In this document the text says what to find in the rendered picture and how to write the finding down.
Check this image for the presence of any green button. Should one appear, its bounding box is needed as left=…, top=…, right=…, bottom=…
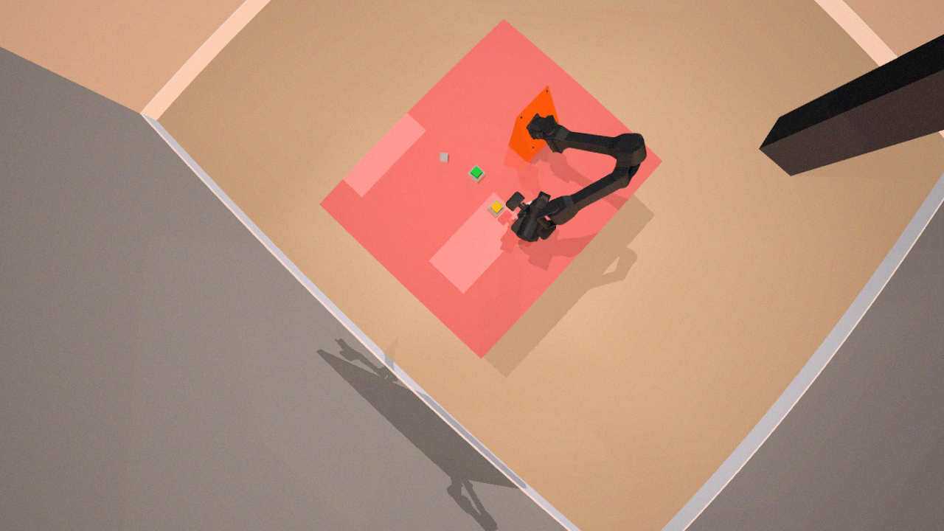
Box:
left=468, top=164, right=485, bottom=183

